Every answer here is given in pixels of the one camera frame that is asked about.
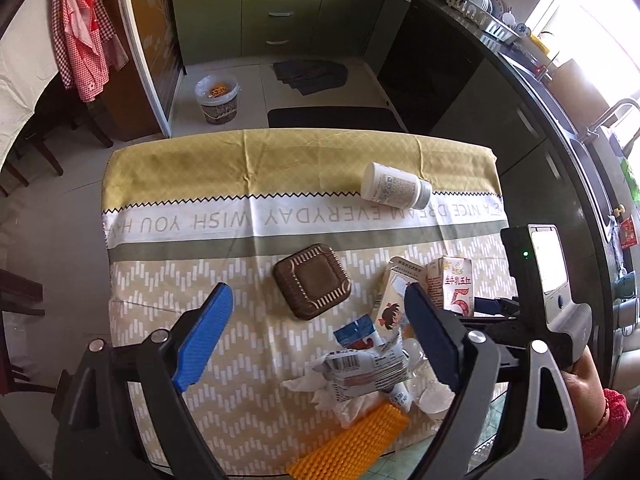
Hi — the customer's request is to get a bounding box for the wooden cutting board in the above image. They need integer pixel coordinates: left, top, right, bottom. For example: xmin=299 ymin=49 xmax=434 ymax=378
xmin=549 ymin=57 xmax=627 ymax=132

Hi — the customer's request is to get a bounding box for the dark wooden chair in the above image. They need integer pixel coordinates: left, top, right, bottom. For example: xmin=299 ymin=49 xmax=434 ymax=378
xmin=20 ymin=72 xmax=117 ymax=177

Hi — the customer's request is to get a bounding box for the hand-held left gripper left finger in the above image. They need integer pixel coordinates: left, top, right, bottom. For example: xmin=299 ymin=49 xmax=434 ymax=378
xmin=52 ymin=282 xmax=236 ymax=480

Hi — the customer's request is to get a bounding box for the orange bristly plastic pad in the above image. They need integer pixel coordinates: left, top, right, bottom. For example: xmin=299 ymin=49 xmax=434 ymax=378
xmin=286 ymin=402 xmax=410 ymax=480

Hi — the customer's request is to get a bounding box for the clear plastic cup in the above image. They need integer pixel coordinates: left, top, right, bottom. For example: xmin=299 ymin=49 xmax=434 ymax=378
xmin=402 ymin=337 xmax=458 ymax=417

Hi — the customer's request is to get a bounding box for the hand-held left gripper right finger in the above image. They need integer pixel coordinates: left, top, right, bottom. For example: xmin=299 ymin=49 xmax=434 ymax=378
xmin=404 ymin=282 xmax=583 ymax=480

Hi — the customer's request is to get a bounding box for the red checked apron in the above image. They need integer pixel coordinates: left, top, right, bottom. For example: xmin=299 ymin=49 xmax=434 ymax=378
xmin=47 ymin=0 xmax=130 ymax=103

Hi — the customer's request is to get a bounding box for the grey snack wrapper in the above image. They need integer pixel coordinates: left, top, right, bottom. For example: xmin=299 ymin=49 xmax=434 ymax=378
xmin=312 ymin=335 xmax=412 ymax=403

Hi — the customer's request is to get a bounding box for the dark side cabinet row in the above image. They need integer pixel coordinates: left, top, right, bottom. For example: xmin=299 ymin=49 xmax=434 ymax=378
xmin=362 ymin=0 xmax=621 ymax=376

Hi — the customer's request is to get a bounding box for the patterned tablecloth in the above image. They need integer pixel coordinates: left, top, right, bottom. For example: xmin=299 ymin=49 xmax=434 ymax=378
xmin=100 ymin=129 xmax=518 ymax=480

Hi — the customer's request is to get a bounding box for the tall chrome faucet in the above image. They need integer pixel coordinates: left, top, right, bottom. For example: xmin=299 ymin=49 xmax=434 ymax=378
xmin=579 ymin=99 xmax=640 ymax=143

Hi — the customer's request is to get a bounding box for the black floor mat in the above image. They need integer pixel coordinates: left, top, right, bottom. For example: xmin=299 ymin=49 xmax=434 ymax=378
xmin=267 ymin=106 xmax=405 ymax=132

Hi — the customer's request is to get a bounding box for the white plastic bucket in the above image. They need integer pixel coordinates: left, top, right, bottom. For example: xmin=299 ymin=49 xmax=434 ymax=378
xmin=194 ymin=74 xmax=241 ymax=125

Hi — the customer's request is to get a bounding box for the white dish rack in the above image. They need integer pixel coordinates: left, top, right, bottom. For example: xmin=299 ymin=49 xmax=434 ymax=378
xmin=444 ymin=0 xmax=522 ymax=45

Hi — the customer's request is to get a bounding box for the red bracelet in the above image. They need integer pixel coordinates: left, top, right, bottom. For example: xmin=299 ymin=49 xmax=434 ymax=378
xmin=582 ymin=396 xmax=612 ymax=442

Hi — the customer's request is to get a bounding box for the red print milk carton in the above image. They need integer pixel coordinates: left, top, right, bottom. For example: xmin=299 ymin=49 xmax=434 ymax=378
xmin=425 ymin=256 xmax=476 ymax=317

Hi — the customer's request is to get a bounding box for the white pill bottle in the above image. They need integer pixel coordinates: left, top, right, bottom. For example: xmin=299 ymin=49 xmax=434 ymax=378
xmin=361 ymin=161 xmax=433 ymax=210

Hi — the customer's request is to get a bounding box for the grey floor cloth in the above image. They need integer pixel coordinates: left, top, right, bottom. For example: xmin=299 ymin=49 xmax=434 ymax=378
xmin=272 ymin=59 xmax=349 ymax=96

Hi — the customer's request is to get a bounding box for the red box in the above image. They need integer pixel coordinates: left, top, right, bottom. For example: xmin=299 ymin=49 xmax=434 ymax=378
xmin=619 ymin=214 xmax=637 ymax=252

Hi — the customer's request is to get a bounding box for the person's right hand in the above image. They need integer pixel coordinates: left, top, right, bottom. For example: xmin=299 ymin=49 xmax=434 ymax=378
xmin=562 ymin=347 xmax=608 ymax=428

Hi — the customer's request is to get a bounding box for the green plastic item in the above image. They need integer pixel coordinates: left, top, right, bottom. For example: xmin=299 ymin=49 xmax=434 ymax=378
xmin=620 ymin=157 xmax=640 ymax=201

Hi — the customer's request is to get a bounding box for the blue and red packet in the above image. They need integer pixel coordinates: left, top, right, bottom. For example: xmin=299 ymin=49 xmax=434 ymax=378
xmin=332 ymin=316 xmax=383 ymax=351

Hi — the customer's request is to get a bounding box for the brown square plastic tray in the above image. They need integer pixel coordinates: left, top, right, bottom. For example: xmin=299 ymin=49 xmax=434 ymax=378
xmin=272 ymin=243 xmax=354 ymax=322

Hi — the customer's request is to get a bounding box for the green base cabinet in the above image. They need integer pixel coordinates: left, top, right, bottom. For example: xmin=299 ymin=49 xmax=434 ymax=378
xmin=169 ymin=0 xmax=392 ymax=67

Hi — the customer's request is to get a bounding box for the cartoon print milk carton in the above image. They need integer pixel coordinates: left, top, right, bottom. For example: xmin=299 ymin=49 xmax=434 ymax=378
xmin=371 ymin=256 xmax=429 ymax=333

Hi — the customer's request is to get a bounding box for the white tissue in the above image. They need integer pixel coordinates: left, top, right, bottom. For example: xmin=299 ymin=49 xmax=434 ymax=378
xmin=280 ymin=377 xmax=388 ymax=431

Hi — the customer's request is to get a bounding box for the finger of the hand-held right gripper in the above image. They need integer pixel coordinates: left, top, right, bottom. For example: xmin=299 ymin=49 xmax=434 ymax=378
xmin=472 ymin=296 xmax=523 ymax=318

